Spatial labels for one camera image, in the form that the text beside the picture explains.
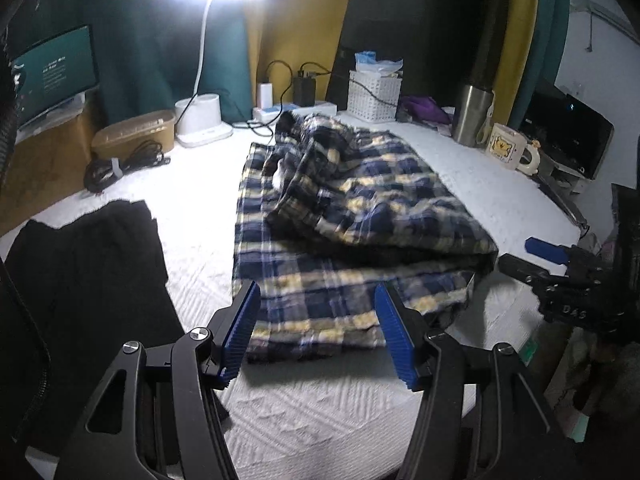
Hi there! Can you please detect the black monitor screen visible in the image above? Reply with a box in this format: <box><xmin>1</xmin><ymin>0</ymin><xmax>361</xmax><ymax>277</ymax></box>
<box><xmin>520</xmin><ymin>82</ymin><xmax>615</xmax><ymax>181</ymax></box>

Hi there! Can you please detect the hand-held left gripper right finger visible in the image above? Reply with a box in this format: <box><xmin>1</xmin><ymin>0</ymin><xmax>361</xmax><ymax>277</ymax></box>
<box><xmin>374</xmin><ymin>281</ymin><xmax>576</xmax><ymax>480</ymax></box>

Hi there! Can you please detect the blue plastic bag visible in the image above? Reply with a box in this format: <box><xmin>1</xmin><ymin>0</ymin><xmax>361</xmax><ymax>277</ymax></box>
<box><xmin>354</xmin><ymin>51</ymin><xmax>403</xmax><ymax>77</ymax></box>

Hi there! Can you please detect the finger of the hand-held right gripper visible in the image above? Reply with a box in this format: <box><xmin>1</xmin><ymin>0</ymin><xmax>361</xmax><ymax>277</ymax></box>
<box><xmin>525</xmin><ymin>237</ymin><xmax>573</xmax><ymax>267</ymax></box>
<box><xmin>500</xmin><ymin>254</ymin><xmax>553</xmax><ymax>289</ymax></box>

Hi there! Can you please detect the teal curtain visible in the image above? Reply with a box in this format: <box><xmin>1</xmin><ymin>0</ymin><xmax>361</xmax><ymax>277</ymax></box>
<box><xmin>10</xmin><ymin>0</ymin><xmax>253</xmax><ymax>126</ymax></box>
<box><xmin>510</xmin><ymin>0</ymin><xmax>571</xmax><ymax>126</ymax></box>

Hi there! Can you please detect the yellow curtain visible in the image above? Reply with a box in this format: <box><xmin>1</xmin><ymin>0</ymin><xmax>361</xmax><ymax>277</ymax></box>
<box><xmin>245</xmin><ymin>0</ymin><xmax>358</xmax><ymax>106</ymax></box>
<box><xmin>492</xmin><ymin>0</ymin><xmax>541</xmax><ymax>126</ymax></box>

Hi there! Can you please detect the black cloth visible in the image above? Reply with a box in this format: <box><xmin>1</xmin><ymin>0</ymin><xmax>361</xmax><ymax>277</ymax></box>
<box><xmin>0</xmin><ymin>200</ymin><xmax>186</xmax><ymax>461</ymax></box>

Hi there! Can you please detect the brown lidded container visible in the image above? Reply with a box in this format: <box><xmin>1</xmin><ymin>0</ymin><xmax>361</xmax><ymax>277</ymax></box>
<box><xmin>91</xmin><ymin>110</ymin><xmax>177</xmax><ymax>161</ymax></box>

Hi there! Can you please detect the purple cloth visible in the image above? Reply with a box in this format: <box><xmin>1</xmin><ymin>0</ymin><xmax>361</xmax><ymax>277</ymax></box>
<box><xmin>400</xmin><ymin>95</ymin><xmax>453</xmax><ymax>126</ymax></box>

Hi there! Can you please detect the black charger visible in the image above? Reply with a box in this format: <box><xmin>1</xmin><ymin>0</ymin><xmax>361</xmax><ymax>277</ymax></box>
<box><xmin>292</xmin><ymin>75</ymin><xmax>316</xmax><ymax>107</ymax></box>

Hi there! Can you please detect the cardboard box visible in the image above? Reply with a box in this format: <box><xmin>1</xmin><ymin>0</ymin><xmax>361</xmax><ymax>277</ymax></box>
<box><xmin>0</xmin><ymin>92</ymin><xmax>108</xmax><ymax>221</ymax></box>

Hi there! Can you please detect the white textured table cover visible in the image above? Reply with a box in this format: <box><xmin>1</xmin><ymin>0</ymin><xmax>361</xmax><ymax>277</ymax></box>
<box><xmin>0</xmin><ymin>110</ymin><xmax>586</xmax><ymax>480</ymax></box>

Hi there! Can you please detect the cream bear mug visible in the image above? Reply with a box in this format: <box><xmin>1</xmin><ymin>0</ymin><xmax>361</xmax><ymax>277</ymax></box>
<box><xmin>484</xmin><ymin>122</ymin><xmax>543</xmax><ymax>176</ymax></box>

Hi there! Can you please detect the black charging cable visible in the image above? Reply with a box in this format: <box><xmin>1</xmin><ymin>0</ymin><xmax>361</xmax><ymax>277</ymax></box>
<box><xmin>300</xmin><ymin>60</ymin><xmax>398</xmax><ymax>111</ymax></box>

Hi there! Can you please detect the steel tumbler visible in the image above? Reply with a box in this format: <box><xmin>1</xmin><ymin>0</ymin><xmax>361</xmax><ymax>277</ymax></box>
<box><xmin>451</xmin><ymin>84</ymin><xmax>496</xmax><ymax>148</ymax></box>

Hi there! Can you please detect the white desk lamp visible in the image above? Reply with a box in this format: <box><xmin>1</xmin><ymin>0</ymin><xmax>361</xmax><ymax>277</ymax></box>
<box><xmin>160</xmin><ymin>0</ymin><xmax>276</xmax><ymax>148</ymax></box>

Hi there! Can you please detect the blue yellow plaid shirt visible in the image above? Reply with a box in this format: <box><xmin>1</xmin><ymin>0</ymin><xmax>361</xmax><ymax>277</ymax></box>
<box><xmin>232</xmin><ymin>111</ymin><xmax>501</xmax><ymax>363</ymax></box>

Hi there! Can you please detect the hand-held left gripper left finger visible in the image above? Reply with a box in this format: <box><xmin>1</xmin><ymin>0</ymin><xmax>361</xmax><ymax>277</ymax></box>
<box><xmin>55</xmin><ymin>280</ymin><xmax>263</xmax><ymax>480</ymax></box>

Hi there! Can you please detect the black cable bundle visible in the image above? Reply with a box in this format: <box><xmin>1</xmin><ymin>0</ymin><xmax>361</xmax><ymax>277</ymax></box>
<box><xmin>82</xmin><ymin>140</ymin><xmax>171</xmax><ymax>193</ymax></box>

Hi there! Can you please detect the white plastic basket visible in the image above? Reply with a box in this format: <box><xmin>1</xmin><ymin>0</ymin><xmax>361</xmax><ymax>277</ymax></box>
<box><xmin>347</xmin><ymin>70</ymin><xmax>403</xmax><ymax>122</ymax></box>

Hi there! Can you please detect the white power strip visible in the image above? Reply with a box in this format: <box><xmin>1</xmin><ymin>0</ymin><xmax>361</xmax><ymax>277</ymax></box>
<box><xmin>252</xmin><ymin>101</ymin><xmax>338</xmax><ymax>123</ymax></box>

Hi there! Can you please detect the computer monitor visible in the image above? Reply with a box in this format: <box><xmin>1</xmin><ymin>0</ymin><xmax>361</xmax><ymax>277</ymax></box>
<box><xmin>10</xmin><ymin>25</ymin><xmax>99</xmax><ymax>131</ymax></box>

